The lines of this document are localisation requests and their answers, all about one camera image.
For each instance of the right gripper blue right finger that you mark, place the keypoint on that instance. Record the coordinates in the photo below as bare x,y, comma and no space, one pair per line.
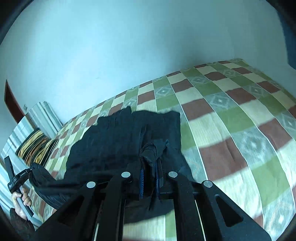
159,179

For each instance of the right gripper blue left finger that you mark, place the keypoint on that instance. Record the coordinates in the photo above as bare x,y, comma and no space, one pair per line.
141,184

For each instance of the black puffer jacket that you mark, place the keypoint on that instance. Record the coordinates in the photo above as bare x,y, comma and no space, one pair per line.
109,147

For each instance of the person's left hand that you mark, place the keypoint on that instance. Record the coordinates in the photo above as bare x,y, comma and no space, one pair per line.
20,201

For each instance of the grey white striped pillow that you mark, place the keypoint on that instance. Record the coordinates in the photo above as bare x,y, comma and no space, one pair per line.
41,116

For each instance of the yellow black striped pillow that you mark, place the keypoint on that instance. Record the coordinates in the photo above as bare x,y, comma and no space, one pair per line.
36,148

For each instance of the dark red wooden headboard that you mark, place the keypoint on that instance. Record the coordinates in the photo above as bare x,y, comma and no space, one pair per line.
12,104

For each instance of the checkered patchwork bedspread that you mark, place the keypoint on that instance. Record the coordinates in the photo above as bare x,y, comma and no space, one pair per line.
237,127

